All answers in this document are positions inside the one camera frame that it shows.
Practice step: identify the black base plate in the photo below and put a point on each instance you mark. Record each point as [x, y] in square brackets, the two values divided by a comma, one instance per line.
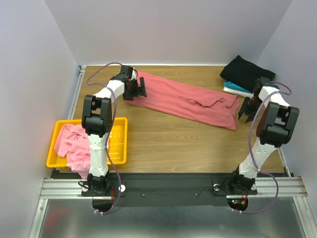
[167, 189]

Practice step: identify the teal folded t shirt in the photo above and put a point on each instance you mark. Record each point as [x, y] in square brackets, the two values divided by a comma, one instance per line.
[233, 86]

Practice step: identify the yellow plastic basket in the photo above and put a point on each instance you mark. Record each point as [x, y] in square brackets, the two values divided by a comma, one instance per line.
[117, 143]

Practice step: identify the white folded t shirt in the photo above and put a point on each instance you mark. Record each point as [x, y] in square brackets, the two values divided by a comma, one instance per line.
[237, 92]

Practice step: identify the light pink t shirt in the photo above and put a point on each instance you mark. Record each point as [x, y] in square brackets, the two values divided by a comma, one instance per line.
[72, 142]

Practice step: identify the aluminium frame rail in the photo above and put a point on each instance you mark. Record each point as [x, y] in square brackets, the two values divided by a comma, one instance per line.
[61, 189]

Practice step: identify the red t shirt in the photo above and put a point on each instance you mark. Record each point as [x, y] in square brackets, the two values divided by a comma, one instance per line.
[188, 101]

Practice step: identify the black folded t shirt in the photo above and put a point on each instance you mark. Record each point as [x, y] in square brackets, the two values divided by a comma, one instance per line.
[244, 73]

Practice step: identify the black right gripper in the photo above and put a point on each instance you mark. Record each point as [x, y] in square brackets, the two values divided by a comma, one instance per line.
[246, 109]

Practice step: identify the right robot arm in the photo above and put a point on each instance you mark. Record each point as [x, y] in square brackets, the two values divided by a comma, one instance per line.
[273, 123]

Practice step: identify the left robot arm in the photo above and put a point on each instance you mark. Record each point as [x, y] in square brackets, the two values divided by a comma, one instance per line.
[99, 111]

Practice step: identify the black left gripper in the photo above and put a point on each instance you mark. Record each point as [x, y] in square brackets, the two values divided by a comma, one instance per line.
[139, 91]

